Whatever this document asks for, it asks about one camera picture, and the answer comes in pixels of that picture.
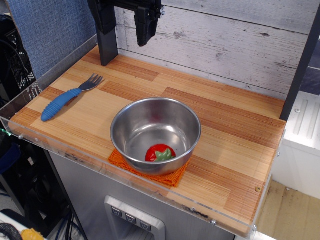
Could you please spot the blue handled fork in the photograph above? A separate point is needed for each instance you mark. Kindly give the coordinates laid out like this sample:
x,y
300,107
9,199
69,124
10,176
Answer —
x,y
59,102

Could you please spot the clear acrylic table guard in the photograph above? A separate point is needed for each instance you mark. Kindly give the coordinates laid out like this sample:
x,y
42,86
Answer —
x,y
227,173

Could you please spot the dark left post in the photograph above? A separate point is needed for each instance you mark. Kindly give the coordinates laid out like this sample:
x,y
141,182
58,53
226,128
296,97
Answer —
x,y
107,44

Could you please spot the orange cloth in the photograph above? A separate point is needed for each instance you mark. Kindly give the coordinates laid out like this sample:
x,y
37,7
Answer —
x,y
170,180

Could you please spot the yellow object at corner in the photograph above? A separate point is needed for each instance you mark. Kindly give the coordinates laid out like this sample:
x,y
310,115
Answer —
x,y
31,234

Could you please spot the dark post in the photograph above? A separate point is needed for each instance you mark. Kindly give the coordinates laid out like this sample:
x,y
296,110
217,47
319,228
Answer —
x,y
107,44
306,56

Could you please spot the silver cabinet with dispenser panel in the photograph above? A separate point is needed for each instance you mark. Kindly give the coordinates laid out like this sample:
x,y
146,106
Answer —
x,y
113,207

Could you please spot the black plastic crate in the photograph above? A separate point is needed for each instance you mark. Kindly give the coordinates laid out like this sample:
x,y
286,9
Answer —
x,y
16,73

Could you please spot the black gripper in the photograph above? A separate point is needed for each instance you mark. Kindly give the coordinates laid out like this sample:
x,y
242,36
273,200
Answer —
x,y
146,14

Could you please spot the red toy strawberry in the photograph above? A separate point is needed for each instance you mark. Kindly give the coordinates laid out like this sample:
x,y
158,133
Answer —
x,y
159,153

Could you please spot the stainless steel bowl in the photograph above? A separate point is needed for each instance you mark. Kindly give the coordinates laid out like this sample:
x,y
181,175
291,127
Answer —
x,y
151,121

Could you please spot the white appliance on right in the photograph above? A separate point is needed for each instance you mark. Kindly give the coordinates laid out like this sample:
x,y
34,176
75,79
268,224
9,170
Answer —
x,y
297,162

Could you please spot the dark right post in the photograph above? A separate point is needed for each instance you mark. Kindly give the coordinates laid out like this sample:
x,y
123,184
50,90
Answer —
x,y
306,56

